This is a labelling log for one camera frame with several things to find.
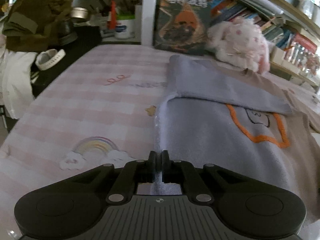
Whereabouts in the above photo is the lilac and beige sweater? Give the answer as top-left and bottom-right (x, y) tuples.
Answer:
(155, 55), (319, 224)

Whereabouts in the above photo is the white cloth at left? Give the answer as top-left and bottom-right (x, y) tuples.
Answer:
(1, 48), (37, 119)

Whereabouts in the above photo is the pink white plush bunny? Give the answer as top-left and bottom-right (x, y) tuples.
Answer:
(206, 17), (270, 74)

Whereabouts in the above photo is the black bag under jacket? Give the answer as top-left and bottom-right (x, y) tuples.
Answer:
(31, 26), (102, 98)

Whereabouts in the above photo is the white green pen cup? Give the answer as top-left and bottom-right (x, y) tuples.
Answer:
(114, 15), (135, 40)

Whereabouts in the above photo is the white wristwatch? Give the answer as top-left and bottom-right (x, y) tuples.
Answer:
(35, 49), (66, 71)

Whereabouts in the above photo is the Harry Potter book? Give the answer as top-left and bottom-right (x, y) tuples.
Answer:
(153, 0), (212, 55)

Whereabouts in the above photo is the red white bottle figurine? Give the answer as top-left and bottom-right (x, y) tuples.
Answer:
(108, 0), (117, 30)

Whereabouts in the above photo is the row of standing books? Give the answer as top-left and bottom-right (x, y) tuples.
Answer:
(210, 0), (317, 57)

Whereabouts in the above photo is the silver metal tin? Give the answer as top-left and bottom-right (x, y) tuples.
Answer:
(70, 7), (89, 21)

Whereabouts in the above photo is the olive green jacket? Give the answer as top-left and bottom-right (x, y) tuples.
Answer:
(2, 0), (73, 53)

